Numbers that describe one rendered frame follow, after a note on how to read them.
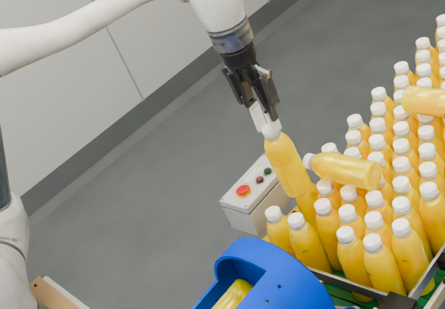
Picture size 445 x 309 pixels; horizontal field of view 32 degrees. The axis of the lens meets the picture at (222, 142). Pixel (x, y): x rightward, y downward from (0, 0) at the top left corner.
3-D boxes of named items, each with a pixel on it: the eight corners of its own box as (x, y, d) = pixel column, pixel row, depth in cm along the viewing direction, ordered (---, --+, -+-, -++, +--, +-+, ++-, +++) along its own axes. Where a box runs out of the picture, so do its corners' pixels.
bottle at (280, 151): (288, 202, 186) (259, 147, 176) (282, 184, 192) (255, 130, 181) (314, 191, 185) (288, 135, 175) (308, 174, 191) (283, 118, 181)
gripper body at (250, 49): (210, 52, 166) (225, 87, 171) (238, 55, 160) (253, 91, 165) (231, 33, 170) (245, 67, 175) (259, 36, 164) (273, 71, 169)
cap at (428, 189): (417, 195, 177) (415, 190, 176) (427, 185, 178) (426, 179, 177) (431, 200, 174) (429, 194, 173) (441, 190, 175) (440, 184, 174)
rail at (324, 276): (270, 263, 197) (266, 254, 195) (271, 260, 197) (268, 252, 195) (406, 310, 169) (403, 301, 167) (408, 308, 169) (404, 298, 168)
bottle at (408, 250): (408, 273, 184) (390, 218, 174) (438, 275, 180) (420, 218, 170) (402, 296, 179) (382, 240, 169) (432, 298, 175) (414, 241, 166)
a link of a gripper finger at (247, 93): (238, 72, 168) (232, 70, 168) (247, 110, 175) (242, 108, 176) (248, 61, 169) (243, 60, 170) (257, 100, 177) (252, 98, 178)
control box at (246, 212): (231, 227, 205) (218, 200, 200) (275, 180, 215) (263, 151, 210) (259, 237, 198) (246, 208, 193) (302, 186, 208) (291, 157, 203)
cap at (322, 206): (312, 210, 186) (310, 204, 185) (325, 200, 187) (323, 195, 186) (321, 216, 183) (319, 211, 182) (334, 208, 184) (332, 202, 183)
